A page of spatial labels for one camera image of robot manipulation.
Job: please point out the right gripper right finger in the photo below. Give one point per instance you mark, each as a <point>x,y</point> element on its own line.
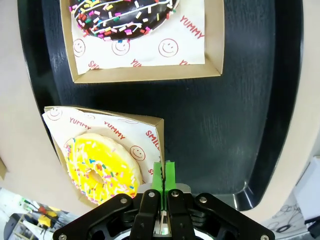
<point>170,177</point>

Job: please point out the brown cardboard food box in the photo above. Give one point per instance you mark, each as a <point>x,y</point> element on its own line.
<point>215,37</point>
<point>160,140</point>

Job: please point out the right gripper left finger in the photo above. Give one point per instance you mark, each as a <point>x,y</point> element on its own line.
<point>157,180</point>

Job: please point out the yellow iced sprinkle donut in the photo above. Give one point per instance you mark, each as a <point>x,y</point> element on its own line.
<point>82,155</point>

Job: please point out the yellow black floor device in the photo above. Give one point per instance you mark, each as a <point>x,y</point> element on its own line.
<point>46,220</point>

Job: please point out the black plastic serving tray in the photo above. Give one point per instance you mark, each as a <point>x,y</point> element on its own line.
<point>225,125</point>

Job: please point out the white printed liner paper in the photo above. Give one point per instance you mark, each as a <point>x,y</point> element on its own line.
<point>155,55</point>
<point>105,127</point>

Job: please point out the chocolate iced sprinkle donut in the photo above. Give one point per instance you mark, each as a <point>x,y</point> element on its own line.
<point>120,15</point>

